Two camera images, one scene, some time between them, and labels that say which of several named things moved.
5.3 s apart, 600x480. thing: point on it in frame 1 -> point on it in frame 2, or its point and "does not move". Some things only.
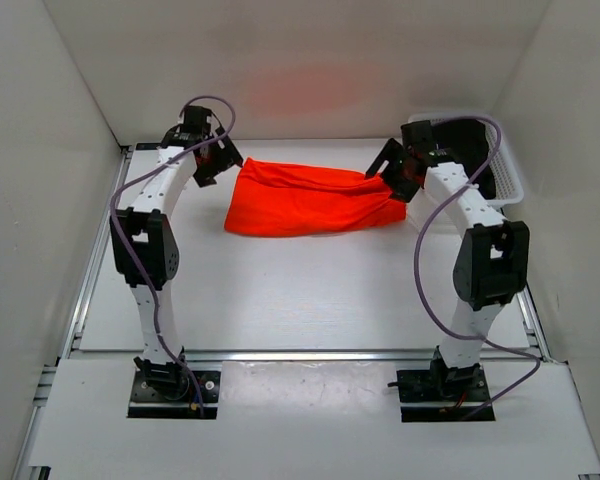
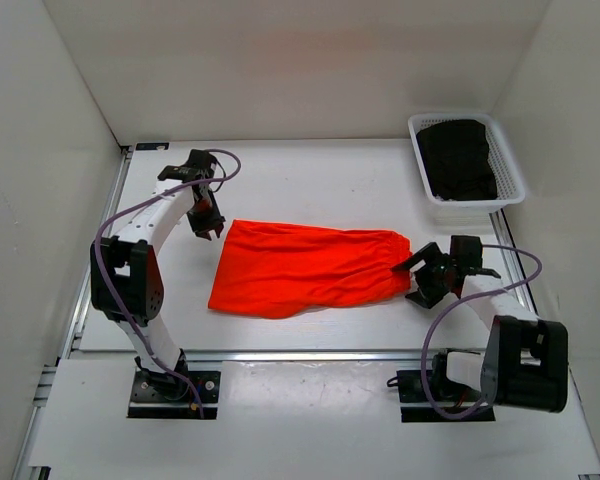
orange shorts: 276,198 -> 272,269
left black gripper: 228,157 -> 214,222
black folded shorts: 467,139 does not move
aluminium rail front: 303,356 does not move
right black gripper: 391,153 -> 426,295
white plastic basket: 508,184 does not move
